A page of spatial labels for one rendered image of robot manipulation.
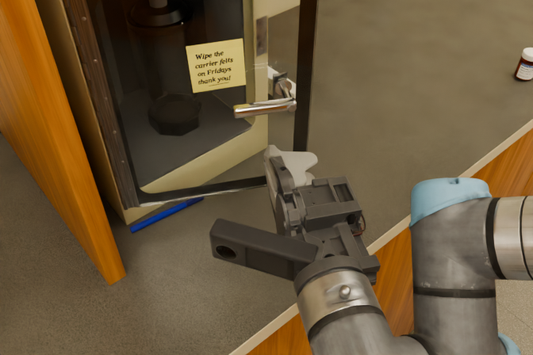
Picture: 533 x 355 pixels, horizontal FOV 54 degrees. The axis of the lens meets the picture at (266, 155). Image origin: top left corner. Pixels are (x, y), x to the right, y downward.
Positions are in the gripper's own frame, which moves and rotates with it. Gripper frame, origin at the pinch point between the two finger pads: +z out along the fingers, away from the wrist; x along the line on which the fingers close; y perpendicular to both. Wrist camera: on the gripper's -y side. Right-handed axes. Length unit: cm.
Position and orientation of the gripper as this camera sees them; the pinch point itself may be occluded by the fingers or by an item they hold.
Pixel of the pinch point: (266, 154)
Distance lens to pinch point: 65.3
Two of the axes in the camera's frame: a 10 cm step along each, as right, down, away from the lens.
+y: 9.8, -1.5, 1.6
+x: 0.0, -7.2, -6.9
